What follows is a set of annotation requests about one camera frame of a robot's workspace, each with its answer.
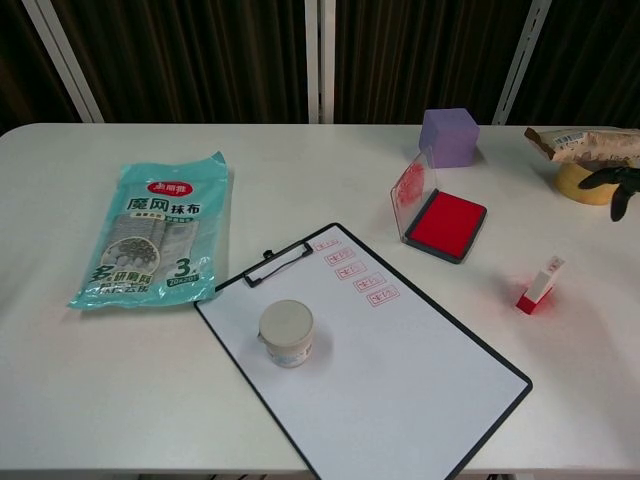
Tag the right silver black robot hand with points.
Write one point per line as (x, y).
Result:
(627, 180)

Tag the red and white stamp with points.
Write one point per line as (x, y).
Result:
(537, 290)

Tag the red ink pad case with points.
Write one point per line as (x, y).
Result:
(447, 225)

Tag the black clipboard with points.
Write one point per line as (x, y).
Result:
(250, 281)

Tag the beige snack wrapper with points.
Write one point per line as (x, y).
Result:
(600, 142)

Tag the yellow tape roll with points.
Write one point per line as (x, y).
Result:
(575, 187)

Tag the purple foam cube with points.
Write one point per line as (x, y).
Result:
(450, 140)

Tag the white paper sheet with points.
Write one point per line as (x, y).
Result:
(400, 375)

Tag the dark pleated curtain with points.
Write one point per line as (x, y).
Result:
(200, 60)

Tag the teal cleaning cloth package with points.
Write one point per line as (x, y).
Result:
(150, 225)

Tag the white slanted frame post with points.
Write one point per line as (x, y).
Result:
(65, 60)
(523, 60)

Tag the white vertical frame post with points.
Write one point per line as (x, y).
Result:
(327, 60)

